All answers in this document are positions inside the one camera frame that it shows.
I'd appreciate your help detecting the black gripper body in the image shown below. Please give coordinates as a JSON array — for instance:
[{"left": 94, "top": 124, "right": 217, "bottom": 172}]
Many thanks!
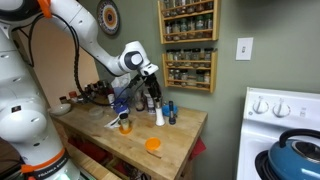
[{"left": 145, "top": 73, "right": 163, "bottom": 99}]

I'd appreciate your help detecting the white bottle with red cap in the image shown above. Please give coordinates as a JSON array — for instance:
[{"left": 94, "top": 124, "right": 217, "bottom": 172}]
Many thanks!
[{"left": 154, "top": 99, "right": 166, "bottom": 127}]

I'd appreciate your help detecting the wooden butcher block counter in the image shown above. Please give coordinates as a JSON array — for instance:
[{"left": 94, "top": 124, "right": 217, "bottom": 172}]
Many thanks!
[{"left": 49, "top": 98, "right": 208, "bottom": 180}]

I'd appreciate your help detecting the black flashlight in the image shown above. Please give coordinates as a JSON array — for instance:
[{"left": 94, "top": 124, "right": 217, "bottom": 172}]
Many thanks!
[{"left": 168, "top": 100, "right": 177, "bottom": 126}]

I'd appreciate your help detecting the blue bowl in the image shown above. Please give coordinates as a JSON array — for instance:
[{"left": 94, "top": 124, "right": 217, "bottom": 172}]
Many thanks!
[{"left": 163, "top": 104, "right": 179, "bottom": 118}]

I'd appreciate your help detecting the white crumpled tissue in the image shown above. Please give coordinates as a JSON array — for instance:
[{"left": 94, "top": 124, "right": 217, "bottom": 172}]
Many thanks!
[{"left": 111, "top": 75, "right": 132, "bottom": 90}]

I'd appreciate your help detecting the blue tissue box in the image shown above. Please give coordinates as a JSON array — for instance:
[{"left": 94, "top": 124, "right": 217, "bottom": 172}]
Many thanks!
[{"left": 113, "top": 87, "right": 130, "bottom": 100}]

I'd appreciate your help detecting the blue cup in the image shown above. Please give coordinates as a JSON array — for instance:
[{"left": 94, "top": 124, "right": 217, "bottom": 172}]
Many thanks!
[{"left": 113, "top": 98, "right": 131, "bottom": 115}]

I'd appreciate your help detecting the small glass jar black lid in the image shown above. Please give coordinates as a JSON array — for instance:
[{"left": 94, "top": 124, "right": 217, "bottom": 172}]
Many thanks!
[{"left": 119, "top": 113, "right": 131, "bottom": 132}]

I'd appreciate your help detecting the orange plastic lid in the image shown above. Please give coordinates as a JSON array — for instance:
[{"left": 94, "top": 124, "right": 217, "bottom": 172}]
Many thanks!
[
  {"left": 144, "top": 137, "right": 162, "bottom": 152},
  {"left": 118, "top": 124, "right": 134, "bottom": 135}
]

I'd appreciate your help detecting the steel pepper grinder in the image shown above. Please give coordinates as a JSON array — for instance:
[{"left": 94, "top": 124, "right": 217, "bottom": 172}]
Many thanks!
[{"left": 99, "top": 79, "right": 112, "bottom": 98}]

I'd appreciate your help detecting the wooden spice rack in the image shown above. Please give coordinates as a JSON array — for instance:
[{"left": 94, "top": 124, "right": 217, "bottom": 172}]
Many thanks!
[
  {"left": 162, "top": 49, "right": 219, "bottom": 94},
  {"left": 157, "top": 0, "right": 222, "bottom": 45}
]

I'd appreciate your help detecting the dark sauce bottle black cap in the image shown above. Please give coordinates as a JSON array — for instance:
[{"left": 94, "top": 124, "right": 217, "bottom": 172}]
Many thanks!
[{"left": 89, "top": 83, "right": 100, "bottom": 100}]

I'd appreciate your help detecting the clear plastic container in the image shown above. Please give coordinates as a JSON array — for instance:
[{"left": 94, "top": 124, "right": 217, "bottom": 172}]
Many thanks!
[{"left": 88, "top": 106, "right": 105, "bottom": 121}]

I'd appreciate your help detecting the red cloth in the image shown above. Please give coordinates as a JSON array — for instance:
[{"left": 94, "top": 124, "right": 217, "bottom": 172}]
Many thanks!
[{"left": 189, "top": 137, "right": 207, "bottom": 161}]

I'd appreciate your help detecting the red-lid spice jar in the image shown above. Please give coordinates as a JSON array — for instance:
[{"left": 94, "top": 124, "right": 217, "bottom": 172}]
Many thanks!
[{"left": 68, "top": 90, "right": 79, "bottom": 103}]

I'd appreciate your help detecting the white bowl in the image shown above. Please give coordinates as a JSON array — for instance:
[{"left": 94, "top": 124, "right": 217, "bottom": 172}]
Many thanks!
[{"left": 49, "top": 103, "right": 72, "bottom": 117}]

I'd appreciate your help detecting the white stove knob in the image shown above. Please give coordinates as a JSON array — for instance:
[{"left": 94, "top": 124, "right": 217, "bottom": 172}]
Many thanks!
[
  {"left": 252, "top": 96, "right": 270, "bottom": 115},
  {"left": 272, "top": 98, "right": 292, "bottom": 119}
]

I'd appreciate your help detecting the black stove burner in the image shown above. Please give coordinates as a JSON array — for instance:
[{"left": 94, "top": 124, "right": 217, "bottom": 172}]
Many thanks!
[{"left": 254, "top": 149, "right": 273, "bottom": 180}]

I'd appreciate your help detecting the white stove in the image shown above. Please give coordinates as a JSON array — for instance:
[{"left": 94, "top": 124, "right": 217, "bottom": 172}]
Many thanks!
[{"left": 236, "top": 87, "right": 320, "bottom": 180}]

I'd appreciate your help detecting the blue kettle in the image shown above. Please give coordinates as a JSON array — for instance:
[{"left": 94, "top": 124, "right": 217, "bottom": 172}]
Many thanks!
[{"left": 268, "top": 129, "right": 320, "bottom": 180}]

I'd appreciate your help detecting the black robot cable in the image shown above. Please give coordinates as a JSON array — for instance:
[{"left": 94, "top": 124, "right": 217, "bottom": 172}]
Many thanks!
[{"left": 11, "top": 12, "right": 148, "bottom": 108}]

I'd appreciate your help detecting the decorative wall plate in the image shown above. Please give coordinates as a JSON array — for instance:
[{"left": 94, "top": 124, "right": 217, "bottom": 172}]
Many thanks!
[{"left": 96, "top": 0, "right": 121, "bottom": 36}]

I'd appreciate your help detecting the white light switch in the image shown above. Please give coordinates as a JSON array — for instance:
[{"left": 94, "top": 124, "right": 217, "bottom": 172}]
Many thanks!
[{"left": 235, "top": 37, "right": 255, "bottom": 62}]

